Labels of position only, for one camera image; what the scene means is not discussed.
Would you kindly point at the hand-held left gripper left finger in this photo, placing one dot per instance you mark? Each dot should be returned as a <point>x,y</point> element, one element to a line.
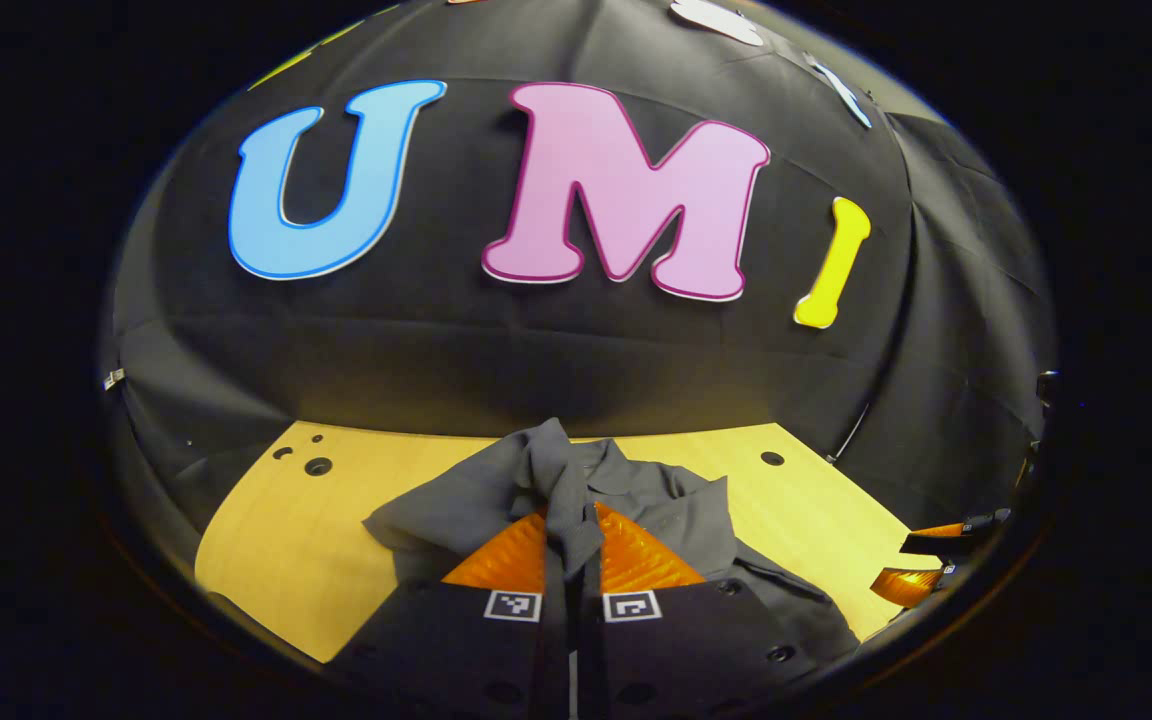
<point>456,640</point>

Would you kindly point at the black backdrop cloth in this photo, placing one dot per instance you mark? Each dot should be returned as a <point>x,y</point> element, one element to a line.
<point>436,330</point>

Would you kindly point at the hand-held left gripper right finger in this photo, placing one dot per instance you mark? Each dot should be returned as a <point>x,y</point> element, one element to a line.
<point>696,640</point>

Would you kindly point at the white cloth clip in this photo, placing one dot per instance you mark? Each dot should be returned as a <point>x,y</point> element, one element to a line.
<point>113,379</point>

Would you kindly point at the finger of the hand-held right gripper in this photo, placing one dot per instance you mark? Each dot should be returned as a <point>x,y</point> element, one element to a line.
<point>911,587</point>
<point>956,535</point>

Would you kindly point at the grey button shirt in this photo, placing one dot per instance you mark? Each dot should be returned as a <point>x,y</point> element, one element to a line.
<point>656,500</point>

